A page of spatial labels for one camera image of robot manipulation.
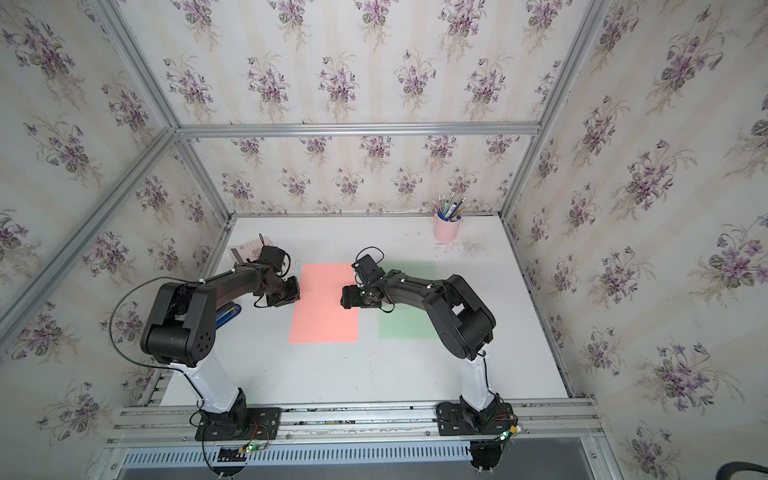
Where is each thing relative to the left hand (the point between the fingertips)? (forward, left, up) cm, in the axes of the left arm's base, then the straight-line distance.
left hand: (300, 300), depth 96 cm
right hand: (-2, -18, +2) cm, 19 cm away
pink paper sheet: (-6, -7, 0) cm, 9 cm away
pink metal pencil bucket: (+26, -51, +5) cm, 57 cm away
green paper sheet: (-10, -34, +4) cm, 36 cm away
